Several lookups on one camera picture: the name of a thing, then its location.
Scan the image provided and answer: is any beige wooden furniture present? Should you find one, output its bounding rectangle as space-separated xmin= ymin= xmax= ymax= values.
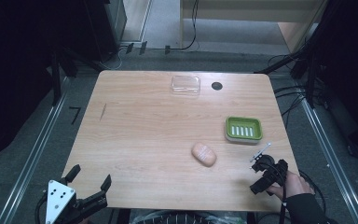
xmin=179 ymin=0 xmax=328 ymax=53

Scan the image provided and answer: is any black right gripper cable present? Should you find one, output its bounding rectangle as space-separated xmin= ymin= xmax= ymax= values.
xmin=260 ymin=161 xmax=289 ymax=224

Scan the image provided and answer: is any black metal stand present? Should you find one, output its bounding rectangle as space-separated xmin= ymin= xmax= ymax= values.
xmin=49 ymin=46 xmax=106 ymax=107
xmin=255 ymin=31 xmax=334 ymax=110

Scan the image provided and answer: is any dark striped cloth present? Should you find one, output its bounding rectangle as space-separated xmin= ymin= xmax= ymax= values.
xmin=130 ymin=210 xmax=247 ymax=224

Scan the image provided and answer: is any black table leg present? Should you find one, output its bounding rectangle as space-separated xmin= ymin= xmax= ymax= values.
xmin=115 ymin=208 xmax=132 ymax=224

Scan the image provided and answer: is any metal floor rail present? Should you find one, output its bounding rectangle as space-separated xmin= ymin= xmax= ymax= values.
xmin=0 ymin=77 xmax=71 ymax=224
xmin=299 ymin=98 xmax=358 ymax=224

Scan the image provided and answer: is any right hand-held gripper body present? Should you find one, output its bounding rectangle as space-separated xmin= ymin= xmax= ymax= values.
xmin=249 ymin=142 xmax=290 ymax=189

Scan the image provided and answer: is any person's right hand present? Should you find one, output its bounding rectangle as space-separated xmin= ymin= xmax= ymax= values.
xmin=266 ymin=169 xmax=315 ymax=202

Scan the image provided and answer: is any bundle of black floor cables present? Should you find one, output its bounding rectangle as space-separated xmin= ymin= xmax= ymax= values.
xmin=272 ymin=84 xmax=309 ymax=130

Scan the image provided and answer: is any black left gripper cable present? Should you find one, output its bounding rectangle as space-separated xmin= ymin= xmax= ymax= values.
xmin=34 ymin=191 xmax=48 ymax=224

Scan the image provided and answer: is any peach soap bar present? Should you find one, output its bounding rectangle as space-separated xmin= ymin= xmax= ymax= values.
xmin=190 ymin=142 xmax=218 ymax=168

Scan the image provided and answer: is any black hanging cable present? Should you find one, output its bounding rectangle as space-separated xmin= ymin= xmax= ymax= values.
xmin=169 ymin=0 xmax=200 ymax=52

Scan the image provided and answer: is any clear plastic box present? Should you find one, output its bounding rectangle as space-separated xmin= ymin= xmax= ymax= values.
xmin=170 ymin=75 xmax=201 ymax=96

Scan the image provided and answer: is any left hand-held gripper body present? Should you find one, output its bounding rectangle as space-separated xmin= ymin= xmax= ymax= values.
xmin=44 ymin=178 xmax=109 ymax=224

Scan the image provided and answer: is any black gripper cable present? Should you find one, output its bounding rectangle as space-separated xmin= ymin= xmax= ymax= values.
xmin=34 ymin=191 xmax=48 ymax=224
xmin=260 ymin=161 xmax=289 ymax=224

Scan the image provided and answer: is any green soap dish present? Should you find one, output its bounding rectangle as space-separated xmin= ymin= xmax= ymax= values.
xmin=224 ymin=115 xmax=264 ymax=146

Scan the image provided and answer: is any black cabinet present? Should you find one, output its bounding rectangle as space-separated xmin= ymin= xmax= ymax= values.
xmin=82 ymin=0 xmax=129 ymax=63

